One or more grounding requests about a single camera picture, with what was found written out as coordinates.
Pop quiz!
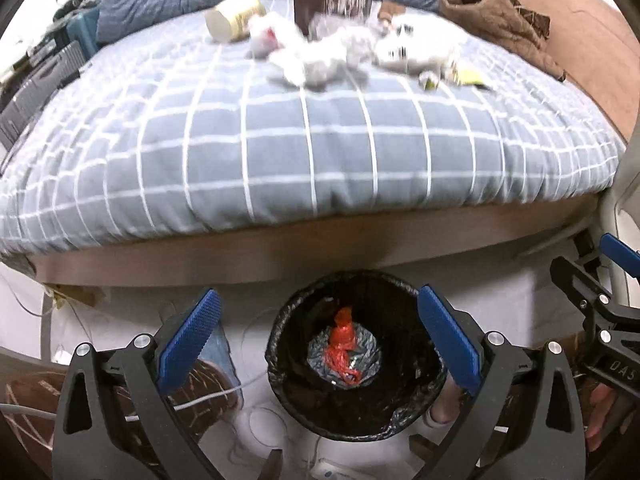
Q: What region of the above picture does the person's right hand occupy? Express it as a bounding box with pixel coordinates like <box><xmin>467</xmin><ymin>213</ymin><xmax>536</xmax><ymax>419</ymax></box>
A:
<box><xmin>586</xmin><ymin>384</ymin><xmax>640</xmax><ymax>453</ymax></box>

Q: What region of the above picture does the yellow wrapper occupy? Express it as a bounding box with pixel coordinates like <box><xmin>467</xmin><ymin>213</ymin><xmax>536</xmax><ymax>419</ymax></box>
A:
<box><xmin>452</xmin><ymin>65</ymin><xmax>488</xmax><ymax>88</ymax></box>

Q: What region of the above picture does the brown cardboard box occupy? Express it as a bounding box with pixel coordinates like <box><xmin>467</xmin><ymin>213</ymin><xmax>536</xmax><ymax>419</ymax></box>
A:
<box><xmin>293</xmin><ymin>0</ymin><xmax>375</xmax><ymax>32</ymax></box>

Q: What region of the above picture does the white power adapter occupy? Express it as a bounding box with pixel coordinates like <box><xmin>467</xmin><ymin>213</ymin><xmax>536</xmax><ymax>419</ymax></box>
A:
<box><xmin>309</xmin><ymin>456</ymin><xmax>352</xmax><ymax>480</ymax></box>

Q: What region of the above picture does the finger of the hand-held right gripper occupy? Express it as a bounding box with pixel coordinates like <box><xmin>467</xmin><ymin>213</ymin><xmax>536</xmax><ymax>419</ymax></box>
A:
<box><xmin>550</xmin><ymin>256</ymin><xmax>615</xmax><ymax>331</ymax></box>
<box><xmin>599</xmin><ymin>232</ymin><xmax>640</xmax><ymax>281</ymax></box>

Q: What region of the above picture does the crumpled silver plastic wrap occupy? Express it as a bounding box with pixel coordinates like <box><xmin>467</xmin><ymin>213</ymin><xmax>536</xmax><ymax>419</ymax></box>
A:
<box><xmin>306</xmin><ymin>332</ymin><xmax>383</xmax><ymax>389</ymax></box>

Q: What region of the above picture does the white plastic bag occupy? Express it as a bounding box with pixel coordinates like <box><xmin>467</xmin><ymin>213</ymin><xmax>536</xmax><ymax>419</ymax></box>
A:
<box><xmin>375</xmin><ymin>12</ymin><xmax>468</xmax><ymax>76</ymax></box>

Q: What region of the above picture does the white cable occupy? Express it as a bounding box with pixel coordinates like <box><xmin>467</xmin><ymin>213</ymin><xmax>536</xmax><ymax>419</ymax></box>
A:
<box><xmin>0</xmin><ymin>380</ymin><xmax>273</xmax><ymax>423</ymax></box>

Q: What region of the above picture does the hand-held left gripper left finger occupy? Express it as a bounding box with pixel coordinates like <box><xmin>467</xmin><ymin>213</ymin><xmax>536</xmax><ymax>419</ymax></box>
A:
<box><xmin>51</xmin><ymin>287</ymin><xmax>236</xmax><ymax>480</ymax></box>

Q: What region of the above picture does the blue plastic crate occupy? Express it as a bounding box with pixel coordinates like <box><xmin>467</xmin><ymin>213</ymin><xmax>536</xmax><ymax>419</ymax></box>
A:
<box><xmin>54</xmin><ymin>7</ymin><xmax>101</xmax><ymax>59</ymax></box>

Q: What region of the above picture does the wooden bed frame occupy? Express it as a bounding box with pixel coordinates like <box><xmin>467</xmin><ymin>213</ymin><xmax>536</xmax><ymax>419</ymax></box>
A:
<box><xmin>25</xmin><ymin>194</ymin><xmax>601</xmax><ymax>289</ymax></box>

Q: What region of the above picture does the brown patterned slipper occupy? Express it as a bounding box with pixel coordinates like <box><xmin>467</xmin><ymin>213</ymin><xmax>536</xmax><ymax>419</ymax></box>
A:
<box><xmin>5</xmin><ymin>359</ymin><xmax>242</xmax><ymax>461</ymax></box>

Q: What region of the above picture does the cream paper cup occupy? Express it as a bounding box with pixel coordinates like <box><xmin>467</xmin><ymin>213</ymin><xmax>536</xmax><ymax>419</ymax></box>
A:
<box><xmin>205</xmin><ymin>0</ymin><xmax>267</xmax><ymax>43</ymax></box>

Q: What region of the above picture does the clear bubble wrap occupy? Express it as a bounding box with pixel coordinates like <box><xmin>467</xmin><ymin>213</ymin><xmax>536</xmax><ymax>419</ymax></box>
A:
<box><xmin>269</xmin><ymin>25</ymin><xmax>382</xmax><ymax>87</ymax></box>

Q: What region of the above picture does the grey ribbed suitcase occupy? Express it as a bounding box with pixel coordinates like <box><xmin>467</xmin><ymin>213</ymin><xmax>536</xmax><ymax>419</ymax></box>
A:
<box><xmin>0</xmin><ymin>40</ymin><xmax>85</xmax><ymax>147</ymax></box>

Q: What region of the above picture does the person's leg in jeans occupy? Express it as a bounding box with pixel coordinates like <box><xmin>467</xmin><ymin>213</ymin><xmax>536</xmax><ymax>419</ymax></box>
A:
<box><xmin>199</xmin><ymin>324</ymin><xmax>246</xmax><ymax>411</ymax></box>

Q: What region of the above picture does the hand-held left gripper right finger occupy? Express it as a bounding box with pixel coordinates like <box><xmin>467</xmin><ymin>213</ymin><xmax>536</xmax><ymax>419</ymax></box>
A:
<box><xmin>417</xmin><ymin>284</ymin><xmax>587</xmax><ymax>480</ymax></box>

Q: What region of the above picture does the red plastic bag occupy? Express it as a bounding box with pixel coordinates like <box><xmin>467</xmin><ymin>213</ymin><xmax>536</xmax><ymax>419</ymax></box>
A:
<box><xmin>320</xmin><ymin>307</ymin><xmax>362</xmax><ymax>386</ymax></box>

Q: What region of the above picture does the grey checked bed sheet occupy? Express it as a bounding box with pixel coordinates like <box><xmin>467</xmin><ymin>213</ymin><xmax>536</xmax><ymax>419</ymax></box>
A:
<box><xmin>0</xmin><ymin>0</ymin><xmax>628</xmax><ymax>257</ymax></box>

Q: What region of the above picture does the trash bin with black liner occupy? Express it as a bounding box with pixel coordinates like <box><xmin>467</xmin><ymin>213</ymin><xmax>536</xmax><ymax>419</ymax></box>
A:
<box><xmin>265</xmin><ymin>269</ymin><xmax>448</xmax><ymax>442</ymax></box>

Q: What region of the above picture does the wooden headboard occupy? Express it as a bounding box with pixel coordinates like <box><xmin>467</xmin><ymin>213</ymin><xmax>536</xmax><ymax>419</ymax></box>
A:
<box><xmin>504</xmin><ymin>0</ymin><xmax>637</xmax><ymax>142</ymax></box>

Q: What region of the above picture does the brown fleece garment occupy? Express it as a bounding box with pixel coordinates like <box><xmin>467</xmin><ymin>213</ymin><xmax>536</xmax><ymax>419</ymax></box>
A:
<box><xmin>439</xmin><ymin>0</ymin><xmax>568</xmax><ymax>82</ymax></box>

